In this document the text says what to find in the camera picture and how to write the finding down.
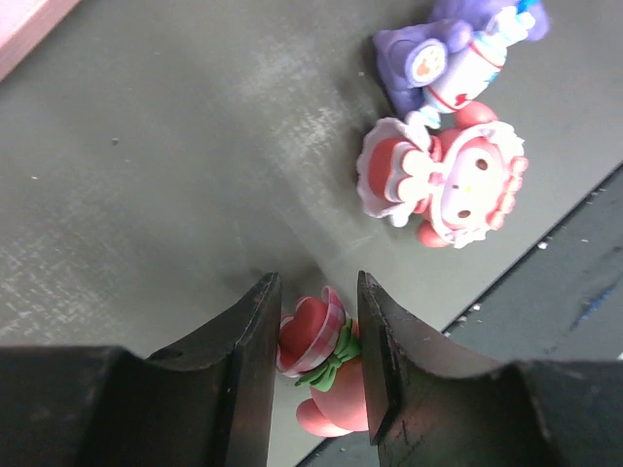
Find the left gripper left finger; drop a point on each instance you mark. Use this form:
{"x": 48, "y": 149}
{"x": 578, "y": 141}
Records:
{"x": 204, "y": 400}

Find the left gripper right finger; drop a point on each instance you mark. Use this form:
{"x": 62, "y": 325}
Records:
{"x": 433, "y": 402}

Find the pink doll green bow toy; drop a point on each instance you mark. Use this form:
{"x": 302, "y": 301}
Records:
{"x": 319, "y": 346}

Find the pink three-tier toy shelf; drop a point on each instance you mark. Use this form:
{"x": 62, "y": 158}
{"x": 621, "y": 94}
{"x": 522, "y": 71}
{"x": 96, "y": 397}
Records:
{"x": 24, "y": 24}

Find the pink bonnet melody toy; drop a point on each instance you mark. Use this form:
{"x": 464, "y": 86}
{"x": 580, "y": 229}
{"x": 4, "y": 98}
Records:
{"x": 462, "y": 181}

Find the purple bunny striped shirt toy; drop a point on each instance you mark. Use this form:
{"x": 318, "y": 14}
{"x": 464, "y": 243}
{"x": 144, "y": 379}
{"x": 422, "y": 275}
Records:
{"x": 440, "y": 66}

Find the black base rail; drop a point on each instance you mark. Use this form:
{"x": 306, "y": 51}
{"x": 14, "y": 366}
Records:
{"x": 562, "y": 302}

